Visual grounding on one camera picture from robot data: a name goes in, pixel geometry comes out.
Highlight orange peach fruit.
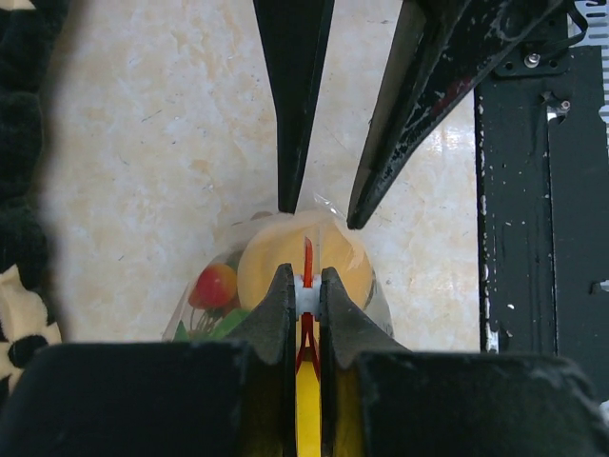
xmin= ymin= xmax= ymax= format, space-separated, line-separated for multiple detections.
xmin=237 ymin=210 xmax=374 ymax=310

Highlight yellow lemon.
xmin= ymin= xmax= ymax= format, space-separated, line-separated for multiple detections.
xmin=294 ymin=347 xmax=363 ymax=457

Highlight black pillow cream flowers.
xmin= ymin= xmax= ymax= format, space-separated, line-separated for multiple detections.
xmin=1 ymin=1 xmax=69 ymax=400

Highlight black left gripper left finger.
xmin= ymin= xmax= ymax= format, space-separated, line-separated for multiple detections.
xmin=223 ymin=264 xmax=297 ymax=456

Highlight clear zip bag orange zipper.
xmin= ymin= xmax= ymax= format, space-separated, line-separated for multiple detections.
xmin=163 ymin=199 xmax=394 ymax=456

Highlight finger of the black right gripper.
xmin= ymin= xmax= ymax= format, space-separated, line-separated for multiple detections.
xmin=253 ymin=0 xmax=334 ymax=213
xmin=346 ymin=1 xmax=561 ymax=229

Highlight red cherry sprig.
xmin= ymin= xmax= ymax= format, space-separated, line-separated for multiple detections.
xmin=163 ymin=249 xmax=250 ymax=342

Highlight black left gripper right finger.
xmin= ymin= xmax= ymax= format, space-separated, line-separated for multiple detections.
xmin=320 ymin=268 xmax=409 ymax=456

